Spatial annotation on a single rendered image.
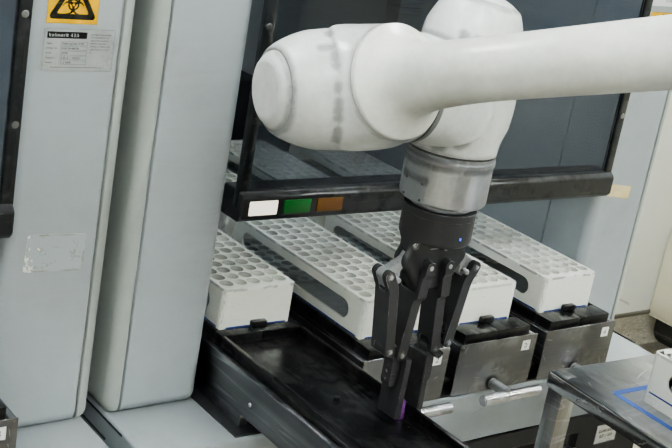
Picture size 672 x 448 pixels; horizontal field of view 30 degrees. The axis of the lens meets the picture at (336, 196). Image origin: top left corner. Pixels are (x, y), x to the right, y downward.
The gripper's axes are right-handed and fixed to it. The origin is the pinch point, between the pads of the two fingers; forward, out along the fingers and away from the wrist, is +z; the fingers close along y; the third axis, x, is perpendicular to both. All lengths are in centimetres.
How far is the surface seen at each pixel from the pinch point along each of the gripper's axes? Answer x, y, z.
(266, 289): -21.7, 3.8, -1.8
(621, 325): -131, -212, 79
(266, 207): -17.5, 8.7, -13.8
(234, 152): -70, -22, -2
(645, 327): -131, -225, 81
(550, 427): 1.7, -23.4, 8.8
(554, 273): -17.1, -40.1, -1.6
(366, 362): -11.2, -4.3, 3.7
